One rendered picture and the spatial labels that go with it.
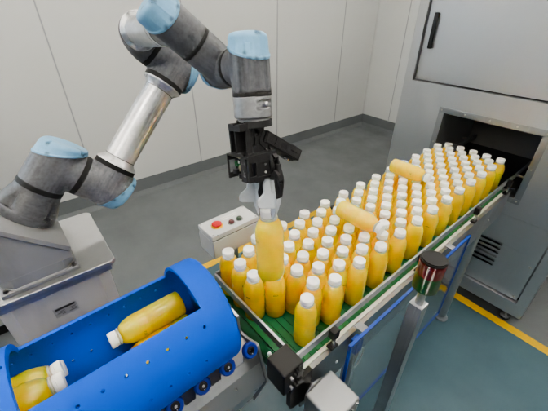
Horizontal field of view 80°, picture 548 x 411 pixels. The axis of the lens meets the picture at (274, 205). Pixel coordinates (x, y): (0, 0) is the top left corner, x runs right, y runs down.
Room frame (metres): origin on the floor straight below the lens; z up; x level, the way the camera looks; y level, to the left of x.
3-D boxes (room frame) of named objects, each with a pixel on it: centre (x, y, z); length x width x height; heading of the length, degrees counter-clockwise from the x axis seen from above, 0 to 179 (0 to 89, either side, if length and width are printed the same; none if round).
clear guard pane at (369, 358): (0.82, -0.52, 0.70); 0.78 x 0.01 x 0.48; 130
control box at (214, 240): (0.97, 0.17, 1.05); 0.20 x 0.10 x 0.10; 130
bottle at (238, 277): (0.77, 0.11, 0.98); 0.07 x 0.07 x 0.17
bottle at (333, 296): (0.70, -0.18, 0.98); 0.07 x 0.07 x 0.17
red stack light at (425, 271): (0.59, -0.39, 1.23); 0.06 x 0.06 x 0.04
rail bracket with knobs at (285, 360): (0.49, -0.03, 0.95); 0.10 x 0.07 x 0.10; 40
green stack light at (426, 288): (0.59, -0.39, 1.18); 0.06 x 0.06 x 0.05
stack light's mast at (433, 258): (0.59, -0.39, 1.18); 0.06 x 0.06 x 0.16
